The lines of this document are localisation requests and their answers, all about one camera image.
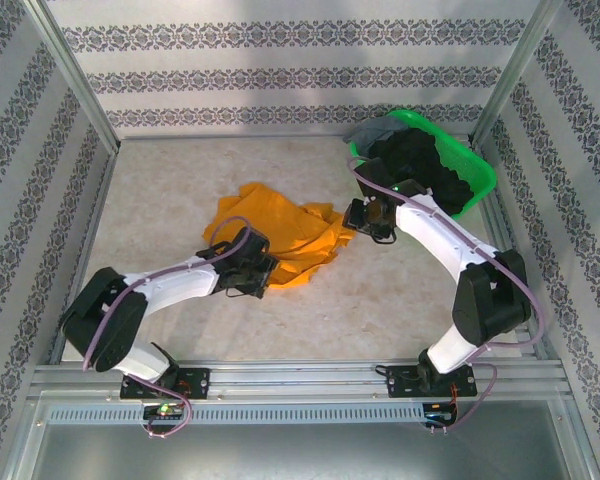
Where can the orange t-shirt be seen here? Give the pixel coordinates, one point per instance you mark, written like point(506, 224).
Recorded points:
point(280, 225)

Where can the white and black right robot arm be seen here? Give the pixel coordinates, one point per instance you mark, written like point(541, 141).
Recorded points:
point(445, 245)

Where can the grey t-shirt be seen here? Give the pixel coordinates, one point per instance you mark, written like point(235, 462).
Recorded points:
point(370, 130)

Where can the black t-shirt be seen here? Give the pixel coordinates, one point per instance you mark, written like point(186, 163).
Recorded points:
point(430, 160)

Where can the green plastic basket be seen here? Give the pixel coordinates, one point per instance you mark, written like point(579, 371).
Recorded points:
point(472, 165)

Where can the grey metal front panel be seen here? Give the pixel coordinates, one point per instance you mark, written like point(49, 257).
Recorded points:
point(300, 452)

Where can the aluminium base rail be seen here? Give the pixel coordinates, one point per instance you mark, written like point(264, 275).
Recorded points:
point(300, 380)

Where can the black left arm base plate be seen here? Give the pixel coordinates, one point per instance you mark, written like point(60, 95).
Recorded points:
point(195, 382)

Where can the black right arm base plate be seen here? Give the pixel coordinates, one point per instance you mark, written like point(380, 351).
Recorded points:
point(402, 382)

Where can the aluminium frame post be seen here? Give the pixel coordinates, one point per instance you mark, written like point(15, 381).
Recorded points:
point(515, 75)
point(75, 80)

